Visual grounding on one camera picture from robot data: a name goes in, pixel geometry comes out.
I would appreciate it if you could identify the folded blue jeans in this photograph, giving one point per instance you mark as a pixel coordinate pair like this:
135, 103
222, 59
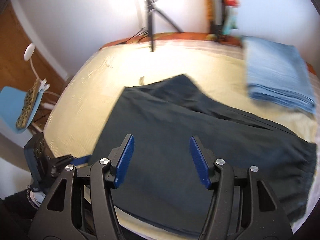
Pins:
277, 73

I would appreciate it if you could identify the blue chair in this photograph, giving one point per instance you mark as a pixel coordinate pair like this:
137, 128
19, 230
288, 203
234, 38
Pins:
12, 101

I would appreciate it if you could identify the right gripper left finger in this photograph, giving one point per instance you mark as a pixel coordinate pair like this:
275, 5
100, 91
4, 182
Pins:
119, 159

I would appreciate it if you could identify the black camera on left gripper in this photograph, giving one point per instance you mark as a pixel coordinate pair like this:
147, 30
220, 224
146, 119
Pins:
35, 152

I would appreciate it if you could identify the folded tripod with cloth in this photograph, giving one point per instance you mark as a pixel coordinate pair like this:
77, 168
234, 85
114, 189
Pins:
222, 18

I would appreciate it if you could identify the leopard print pouch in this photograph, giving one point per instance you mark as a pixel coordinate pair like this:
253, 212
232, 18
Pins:
29, 102

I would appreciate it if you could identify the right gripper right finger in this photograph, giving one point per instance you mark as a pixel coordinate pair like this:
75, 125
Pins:
204, 162

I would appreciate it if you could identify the dark green pants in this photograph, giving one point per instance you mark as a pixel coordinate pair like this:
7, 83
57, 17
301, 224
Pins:
166, 184

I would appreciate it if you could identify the yellow striped bed sheet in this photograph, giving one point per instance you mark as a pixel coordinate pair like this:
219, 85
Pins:
219, 71

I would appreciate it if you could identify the orange mattress edge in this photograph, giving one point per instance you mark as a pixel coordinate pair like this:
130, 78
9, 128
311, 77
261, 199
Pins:
226, 40

